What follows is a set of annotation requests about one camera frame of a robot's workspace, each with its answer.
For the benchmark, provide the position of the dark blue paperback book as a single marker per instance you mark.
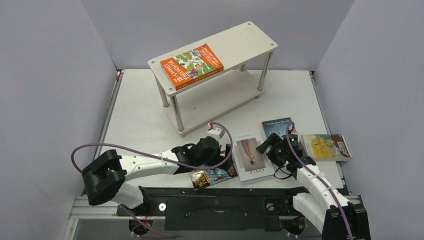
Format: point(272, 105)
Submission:
point(277, 126)

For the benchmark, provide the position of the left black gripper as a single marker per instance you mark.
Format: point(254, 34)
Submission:
point(218, 158)

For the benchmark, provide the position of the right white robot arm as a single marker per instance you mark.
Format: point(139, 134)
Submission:
point(324, 195)

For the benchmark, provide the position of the yellow red paperback book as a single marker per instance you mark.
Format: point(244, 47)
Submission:
point(326, 147)

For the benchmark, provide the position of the white two-tier shelf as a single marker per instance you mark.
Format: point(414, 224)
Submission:
point(203, 80)

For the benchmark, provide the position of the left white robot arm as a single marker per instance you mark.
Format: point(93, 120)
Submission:
point(106, 178)

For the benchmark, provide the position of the orange 78-storey treehouse book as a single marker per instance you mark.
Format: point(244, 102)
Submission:
point(191, 66)

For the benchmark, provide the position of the black blue treehouse book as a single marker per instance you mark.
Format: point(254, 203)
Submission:
point(201, 179)

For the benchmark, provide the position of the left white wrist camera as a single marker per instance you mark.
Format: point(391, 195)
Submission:
point(215, 132)

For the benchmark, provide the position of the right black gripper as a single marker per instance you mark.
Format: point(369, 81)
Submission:
point(267, 145)

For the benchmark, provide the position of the white style magazine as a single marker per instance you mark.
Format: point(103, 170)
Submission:
point(250, 164)

